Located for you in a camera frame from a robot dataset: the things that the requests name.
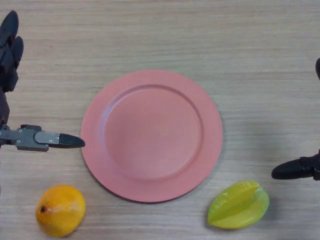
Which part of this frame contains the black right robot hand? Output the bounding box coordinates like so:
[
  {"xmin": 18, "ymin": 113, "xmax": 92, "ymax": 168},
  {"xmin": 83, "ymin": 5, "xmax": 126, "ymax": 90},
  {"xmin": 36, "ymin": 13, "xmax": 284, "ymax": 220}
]
[{"xmin": 271, "ymin": 57, "xmax": 320, "ymax": 181}]

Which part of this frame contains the orange pear-shaped fruit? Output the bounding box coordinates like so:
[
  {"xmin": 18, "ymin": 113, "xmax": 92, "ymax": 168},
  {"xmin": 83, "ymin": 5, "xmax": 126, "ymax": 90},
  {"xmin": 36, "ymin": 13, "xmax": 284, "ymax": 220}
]
[{"xmin": 35, "ymin": 184, "xmax": 87, "ymax": 238}]

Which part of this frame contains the yellow starfruit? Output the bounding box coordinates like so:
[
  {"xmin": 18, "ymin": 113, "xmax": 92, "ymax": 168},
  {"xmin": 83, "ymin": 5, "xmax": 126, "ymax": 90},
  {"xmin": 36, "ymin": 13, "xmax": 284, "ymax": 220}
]
[{"xmin": 207, "ymin": 180, "xmax": 270, "ymax": 230}]

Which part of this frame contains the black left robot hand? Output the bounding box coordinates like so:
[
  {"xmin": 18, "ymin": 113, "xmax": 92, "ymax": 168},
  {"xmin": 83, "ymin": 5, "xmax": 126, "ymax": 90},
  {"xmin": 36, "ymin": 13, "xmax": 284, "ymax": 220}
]
[{"xmin": 0, "ymin": 10, "xmax": 86, "ymax": 153}]

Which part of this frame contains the round pink plate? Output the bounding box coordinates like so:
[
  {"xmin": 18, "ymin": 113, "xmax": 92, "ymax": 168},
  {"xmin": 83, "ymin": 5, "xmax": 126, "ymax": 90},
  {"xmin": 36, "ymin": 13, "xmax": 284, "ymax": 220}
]
[{"xmin": 80, "ymin": 69, "xmax": 224, "ymax": 203}]

